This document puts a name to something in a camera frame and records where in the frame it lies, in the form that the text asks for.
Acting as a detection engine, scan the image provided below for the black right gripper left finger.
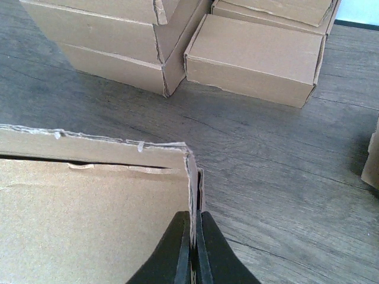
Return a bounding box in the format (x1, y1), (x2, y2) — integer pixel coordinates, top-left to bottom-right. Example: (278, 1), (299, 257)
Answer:
(128, 211), (190, 284)

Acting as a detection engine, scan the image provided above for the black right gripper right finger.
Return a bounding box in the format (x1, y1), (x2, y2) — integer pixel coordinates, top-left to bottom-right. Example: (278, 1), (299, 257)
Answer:
(195, 211), (260, 284)

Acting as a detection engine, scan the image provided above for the large cardboard box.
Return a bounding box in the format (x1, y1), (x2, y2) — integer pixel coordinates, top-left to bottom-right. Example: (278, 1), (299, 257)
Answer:
(1, 124), (204, 283)

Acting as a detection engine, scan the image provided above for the front right folded cardboard box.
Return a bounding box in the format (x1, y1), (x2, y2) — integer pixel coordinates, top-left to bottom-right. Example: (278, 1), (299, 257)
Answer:
(184, 14), (326, 108)

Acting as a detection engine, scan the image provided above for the middle left stacked cardboard box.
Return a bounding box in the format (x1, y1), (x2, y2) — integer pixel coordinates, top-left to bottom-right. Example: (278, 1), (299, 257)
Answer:
(21, 1), (208, 64)

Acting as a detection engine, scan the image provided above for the top left stacked cardboard box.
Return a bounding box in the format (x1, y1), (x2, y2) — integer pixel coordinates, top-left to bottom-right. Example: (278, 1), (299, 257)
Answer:
(44, 0), (184, 25)

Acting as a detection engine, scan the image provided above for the top flat cardboard blank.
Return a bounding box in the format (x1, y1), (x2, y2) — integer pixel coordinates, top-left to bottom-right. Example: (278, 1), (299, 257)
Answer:
(361, 121), (379, 190)

